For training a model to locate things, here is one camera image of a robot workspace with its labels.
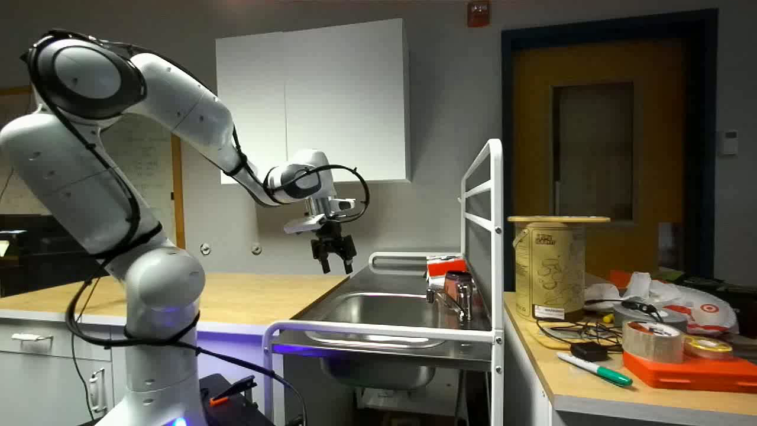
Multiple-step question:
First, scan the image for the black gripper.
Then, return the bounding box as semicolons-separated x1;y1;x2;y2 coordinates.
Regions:
310;223;360;278

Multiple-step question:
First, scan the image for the stainless steel sink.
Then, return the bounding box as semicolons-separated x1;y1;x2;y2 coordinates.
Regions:
291;264;496;391

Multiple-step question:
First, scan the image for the red orange object by sink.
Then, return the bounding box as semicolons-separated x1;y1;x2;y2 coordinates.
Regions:
423;255;471;283

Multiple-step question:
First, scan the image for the brown mug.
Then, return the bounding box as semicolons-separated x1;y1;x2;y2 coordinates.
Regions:
442;270;476;309

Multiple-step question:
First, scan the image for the white whiteboard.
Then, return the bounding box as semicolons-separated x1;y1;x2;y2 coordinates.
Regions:
212;17;412;187

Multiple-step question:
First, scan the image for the black box with orange parts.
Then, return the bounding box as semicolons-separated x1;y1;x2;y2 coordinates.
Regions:
196;371;277;426

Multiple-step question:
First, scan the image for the wood framed whiteboard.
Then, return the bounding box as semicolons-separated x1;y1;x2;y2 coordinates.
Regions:
0;84;189;252

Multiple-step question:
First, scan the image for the small black box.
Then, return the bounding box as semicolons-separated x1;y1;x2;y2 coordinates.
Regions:
568;338;609;364

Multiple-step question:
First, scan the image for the green marker pen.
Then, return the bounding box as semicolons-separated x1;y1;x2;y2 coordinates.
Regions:
555;351;636;391

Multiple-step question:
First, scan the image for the red fire alarm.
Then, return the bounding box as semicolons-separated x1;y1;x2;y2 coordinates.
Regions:
465;0;492;32

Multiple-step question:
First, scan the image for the yellow door with window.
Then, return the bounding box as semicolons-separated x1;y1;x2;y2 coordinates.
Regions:
499;8;718;293

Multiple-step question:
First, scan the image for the black equipment on counter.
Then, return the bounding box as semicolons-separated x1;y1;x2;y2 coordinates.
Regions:
0;210;109;298

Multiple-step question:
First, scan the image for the white drawer cabinet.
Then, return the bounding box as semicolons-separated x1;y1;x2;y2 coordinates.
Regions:
0;313;273;426

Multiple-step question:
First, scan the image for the clear packing tape roll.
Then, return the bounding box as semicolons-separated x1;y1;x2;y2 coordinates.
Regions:
619;317;688;364

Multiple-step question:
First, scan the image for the white plastic bag red logo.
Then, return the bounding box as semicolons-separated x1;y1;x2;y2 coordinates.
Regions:
584;270;739;338

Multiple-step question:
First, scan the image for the flat orange box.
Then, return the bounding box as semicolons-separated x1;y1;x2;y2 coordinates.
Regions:
619;351;757;396

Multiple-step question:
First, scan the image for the round gold tin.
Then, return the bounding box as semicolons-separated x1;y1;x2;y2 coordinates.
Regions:
683;335;735;363

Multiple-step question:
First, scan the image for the white metal rack frame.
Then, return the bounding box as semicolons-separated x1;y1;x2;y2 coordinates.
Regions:
260;138;509;426

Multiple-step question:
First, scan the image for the cardboard wire spool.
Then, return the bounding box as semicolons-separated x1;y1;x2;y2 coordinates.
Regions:
506;214;613;320

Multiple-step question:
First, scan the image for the tangled wires pile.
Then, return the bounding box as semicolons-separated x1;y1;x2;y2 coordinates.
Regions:
531;305;626;351

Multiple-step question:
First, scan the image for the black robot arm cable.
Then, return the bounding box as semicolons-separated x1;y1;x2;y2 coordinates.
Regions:
64;102;374;397

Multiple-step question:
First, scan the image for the white wall thermostat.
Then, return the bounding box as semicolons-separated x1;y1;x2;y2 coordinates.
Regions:
717;128;743;159

